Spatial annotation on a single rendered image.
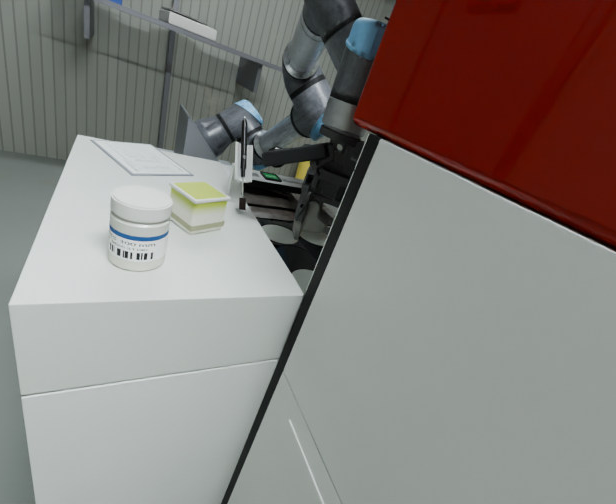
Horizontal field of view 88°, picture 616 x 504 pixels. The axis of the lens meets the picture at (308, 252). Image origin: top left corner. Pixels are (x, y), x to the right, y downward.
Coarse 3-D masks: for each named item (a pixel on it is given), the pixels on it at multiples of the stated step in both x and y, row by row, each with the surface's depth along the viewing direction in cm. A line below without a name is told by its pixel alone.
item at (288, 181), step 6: (228, 168) 94; (228, 174) 90; (252, 174) 98; (258, 174) 99; (276, 174) 105; (258, 180) 94; (264, 180) 96; (270, 180) 97; (282, 180) 102; (288, 180) 105; (294, 180) 106; (300, 180) 109; (294, 186) 100; (300, 186) 102
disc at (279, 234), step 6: (264, 228) 81; (270, 228) 82; (276, 228) 83; (282, 228) 85; (270, 234) 79; (276, 234) 80; (282, 234) 81; (288, 234) 83; (276, 240) 77; (282, 240) 78; (288, 240) 80; (294, 240) 81
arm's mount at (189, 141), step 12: (180, 108) 125; (180, 120) 124; (192, 120) 111; (180, 132) 123; (192, 132) 113; (180, 144) 122; (192, 144) 115; (204, 144) 117; (192, 156) 118; (204, 156) 120
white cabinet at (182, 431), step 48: (144, 384) 46; (192, 384) 50; (240, 384) 56; (48, 432) 43; (96, 432) 47; (144, 432) 52; (192, 432) 58; (240, 432) 65; (48, 480) 49; (96, 480) 54; (144, 480) 60; (192, 480) 67
